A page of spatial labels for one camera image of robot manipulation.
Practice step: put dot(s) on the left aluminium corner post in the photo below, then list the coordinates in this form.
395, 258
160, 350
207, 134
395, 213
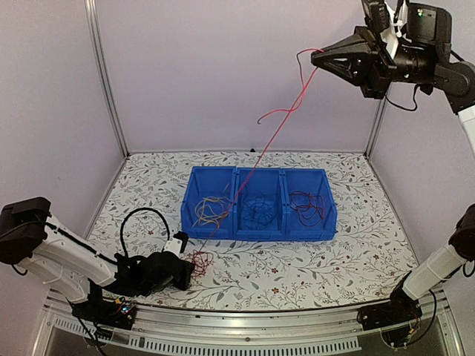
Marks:
104, 79

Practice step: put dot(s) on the right aluminium corner post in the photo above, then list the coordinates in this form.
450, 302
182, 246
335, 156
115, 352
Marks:
382, 122

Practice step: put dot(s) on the aluminium corner post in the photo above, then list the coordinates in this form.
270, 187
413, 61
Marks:
104, 79
382, 122

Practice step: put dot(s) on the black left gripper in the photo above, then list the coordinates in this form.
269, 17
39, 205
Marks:
182, 282

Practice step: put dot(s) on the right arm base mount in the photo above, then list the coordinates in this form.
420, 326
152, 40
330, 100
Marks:
398, 309

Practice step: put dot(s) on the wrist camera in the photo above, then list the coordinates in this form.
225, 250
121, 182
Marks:
176, 244
379, 17

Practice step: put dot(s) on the aluminium front rail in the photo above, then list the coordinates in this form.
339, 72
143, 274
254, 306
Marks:
168, 331

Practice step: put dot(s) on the blue plastic bin far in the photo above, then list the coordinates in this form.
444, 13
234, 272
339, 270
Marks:
206, 208

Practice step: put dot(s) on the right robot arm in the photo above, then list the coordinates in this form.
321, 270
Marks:
411, 43

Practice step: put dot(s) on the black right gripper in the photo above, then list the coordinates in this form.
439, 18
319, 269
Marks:
358, 70

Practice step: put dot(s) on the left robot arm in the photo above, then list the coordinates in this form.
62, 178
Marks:
35, 240

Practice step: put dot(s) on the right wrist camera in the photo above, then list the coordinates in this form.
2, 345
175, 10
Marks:
379, 17

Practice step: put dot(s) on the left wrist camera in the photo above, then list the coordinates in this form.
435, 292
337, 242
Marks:
176, 244

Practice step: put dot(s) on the blue plastic bin near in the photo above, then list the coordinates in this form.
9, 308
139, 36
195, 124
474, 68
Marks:
311, 211

